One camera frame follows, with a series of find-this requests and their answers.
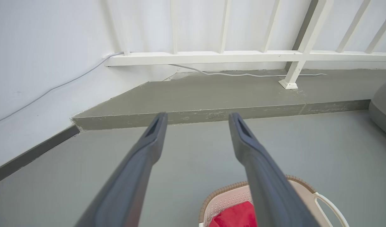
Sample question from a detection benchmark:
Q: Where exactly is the white wooden railing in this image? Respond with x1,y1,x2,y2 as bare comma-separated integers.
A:
103,0,386,90

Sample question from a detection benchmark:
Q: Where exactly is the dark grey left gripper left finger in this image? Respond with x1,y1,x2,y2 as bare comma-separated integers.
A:
75,113,169,227

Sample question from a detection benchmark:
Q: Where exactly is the beige perforated laundry basket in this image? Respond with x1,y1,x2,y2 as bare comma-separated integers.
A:
198,175,350,227

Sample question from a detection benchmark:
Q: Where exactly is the dark grey baseboard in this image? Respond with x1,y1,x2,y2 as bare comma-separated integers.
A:
0,124,81,186

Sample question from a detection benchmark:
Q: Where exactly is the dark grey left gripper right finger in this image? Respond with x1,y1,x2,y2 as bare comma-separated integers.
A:
228,112,320,227

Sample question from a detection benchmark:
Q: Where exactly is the red basketball jersey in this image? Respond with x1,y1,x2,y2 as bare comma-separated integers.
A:
209,201,258,227

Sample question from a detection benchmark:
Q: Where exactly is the grey upholstered sofa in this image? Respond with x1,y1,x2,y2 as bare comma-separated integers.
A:
368,77,386,141

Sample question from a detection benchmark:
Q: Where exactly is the thin white cable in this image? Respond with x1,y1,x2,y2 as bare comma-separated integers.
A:
0,51,327,124

